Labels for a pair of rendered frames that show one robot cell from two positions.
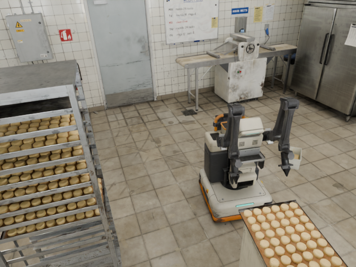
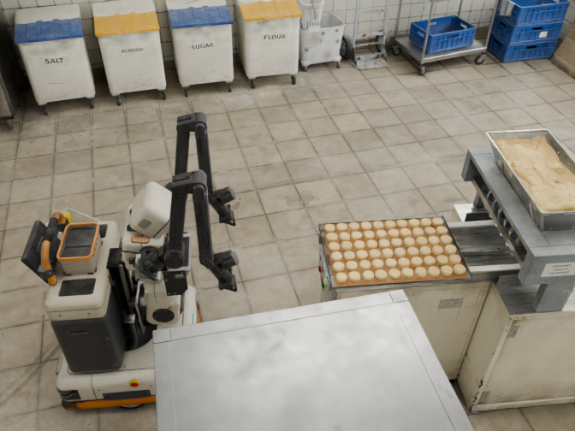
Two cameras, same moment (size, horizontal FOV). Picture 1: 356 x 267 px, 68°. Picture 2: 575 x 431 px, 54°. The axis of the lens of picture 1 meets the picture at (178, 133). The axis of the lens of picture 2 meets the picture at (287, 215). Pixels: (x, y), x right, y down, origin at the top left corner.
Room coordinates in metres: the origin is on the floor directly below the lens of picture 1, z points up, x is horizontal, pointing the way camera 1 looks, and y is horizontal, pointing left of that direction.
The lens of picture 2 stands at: (1.35, 1.20, 2.64)
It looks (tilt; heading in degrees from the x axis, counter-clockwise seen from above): 41 degrees down; 272
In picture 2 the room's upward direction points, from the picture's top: 1 degrees clockwise
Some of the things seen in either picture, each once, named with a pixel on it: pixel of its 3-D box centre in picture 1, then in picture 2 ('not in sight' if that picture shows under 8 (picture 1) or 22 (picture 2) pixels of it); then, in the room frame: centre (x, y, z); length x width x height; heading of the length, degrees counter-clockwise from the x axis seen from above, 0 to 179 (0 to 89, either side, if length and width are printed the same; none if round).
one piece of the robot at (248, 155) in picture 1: (248, 159); (174, 259); (1.95, -0.62, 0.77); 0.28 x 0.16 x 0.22; 99
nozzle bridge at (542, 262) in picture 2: not in sight; (523, 224); (0.38, -0.69, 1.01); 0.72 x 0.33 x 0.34; 99
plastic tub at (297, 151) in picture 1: (291, 157); (74, 232); (2.90, -1.51, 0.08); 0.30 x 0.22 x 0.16; 155
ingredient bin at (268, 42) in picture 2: not in sight; (267, 38); (1.79, -4.06, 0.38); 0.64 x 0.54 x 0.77; 106
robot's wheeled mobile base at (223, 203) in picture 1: (232, 189); (133, 343); (2.24, -0.58, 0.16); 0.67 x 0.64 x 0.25; 9
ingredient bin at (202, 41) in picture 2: not in sight; (201, 45); (2.41, -3.85, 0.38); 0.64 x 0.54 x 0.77; 108
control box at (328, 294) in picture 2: not in sight; (325, 274); (1.24, -0.56, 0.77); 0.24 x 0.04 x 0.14; 99
